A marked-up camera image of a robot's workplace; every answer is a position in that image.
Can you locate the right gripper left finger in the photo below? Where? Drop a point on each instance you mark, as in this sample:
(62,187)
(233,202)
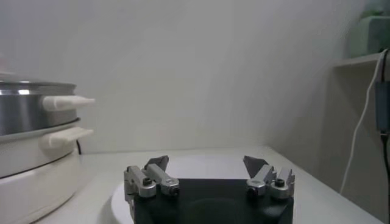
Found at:
(152,176)

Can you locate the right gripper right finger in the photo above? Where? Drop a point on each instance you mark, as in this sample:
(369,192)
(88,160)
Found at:
(265,176)

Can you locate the round glass pot lid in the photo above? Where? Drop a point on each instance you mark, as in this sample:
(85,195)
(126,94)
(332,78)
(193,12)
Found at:
(30,82)

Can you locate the stainless steel steamer basket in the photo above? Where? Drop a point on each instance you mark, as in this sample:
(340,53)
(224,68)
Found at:
(18,115)

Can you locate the white round plate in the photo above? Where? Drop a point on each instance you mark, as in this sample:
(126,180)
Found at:
(207,167)

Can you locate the beige side cabinet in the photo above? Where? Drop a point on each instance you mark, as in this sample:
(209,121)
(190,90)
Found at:
(344,121)

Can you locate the white electric cooker pot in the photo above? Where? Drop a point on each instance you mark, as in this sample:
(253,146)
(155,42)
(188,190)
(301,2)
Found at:
(30,182)

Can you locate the pale green container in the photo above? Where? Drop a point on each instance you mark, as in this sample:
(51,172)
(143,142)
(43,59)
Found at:
(371,33)

